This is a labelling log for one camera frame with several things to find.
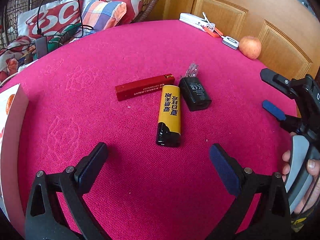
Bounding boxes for black power adapter on chair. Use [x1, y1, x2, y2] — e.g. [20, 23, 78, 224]
[35, 36, 48, 59]

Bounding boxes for plaid colourful cushion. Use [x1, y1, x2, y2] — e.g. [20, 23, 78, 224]
[82, 1, 126, 31]

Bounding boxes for red white back cushion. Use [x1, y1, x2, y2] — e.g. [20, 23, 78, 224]
[17, 0, 80, 38]

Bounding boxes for black charger plug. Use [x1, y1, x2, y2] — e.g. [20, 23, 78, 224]
[178, 63, 212, 112]

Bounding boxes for wicker hanging egg chair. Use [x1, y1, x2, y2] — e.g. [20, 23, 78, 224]
[0, 0, 168, 51]

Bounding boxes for red slim lighter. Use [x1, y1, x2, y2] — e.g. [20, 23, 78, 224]
[115, 74, 175, 101]

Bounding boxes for black cable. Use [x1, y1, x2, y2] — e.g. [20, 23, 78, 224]
[0, 0, 94, 53]

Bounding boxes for wooden door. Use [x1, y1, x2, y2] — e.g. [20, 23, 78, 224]
[148, 0, 319, 79]

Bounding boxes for pink red tablecloth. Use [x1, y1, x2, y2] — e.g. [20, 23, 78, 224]
[5, 20, 296, 239]

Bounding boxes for person right hand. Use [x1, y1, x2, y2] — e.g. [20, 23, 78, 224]
[281, 132, 320, 215]

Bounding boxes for small orange tangerine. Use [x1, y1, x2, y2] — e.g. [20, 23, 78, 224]
[5, 94, 15, 115]

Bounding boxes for white cardboard tray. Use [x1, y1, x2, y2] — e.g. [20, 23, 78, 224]
[1, 84, 29, 220]

